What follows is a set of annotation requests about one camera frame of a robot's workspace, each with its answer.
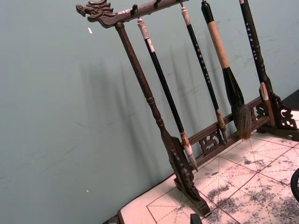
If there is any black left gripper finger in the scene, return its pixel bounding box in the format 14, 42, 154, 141
190, 213, 208, 224

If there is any ink-stained white grid mat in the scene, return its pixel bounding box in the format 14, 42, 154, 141
116, 132, 299, 224

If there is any carved dark wooden brush rack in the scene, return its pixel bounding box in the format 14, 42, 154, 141
75, 0, 299, 219

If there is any thin black brush with lettering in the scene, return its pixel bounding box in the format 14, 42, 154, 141
180, 7, 228, 145

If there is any round black ink dish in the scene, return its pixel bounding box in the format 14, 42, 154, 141
289, 168, 299, 203

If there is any black brush with white cap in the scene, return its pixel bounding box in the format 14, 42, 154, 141
136, 18, 199, 173

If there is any large brush with tan handle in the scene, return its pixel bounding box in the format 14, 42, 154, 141
200, 0, 253, 140

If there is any black lettered brush, pale ferrule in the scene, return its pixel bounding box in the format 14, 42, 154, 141
238, 0, 271, 101

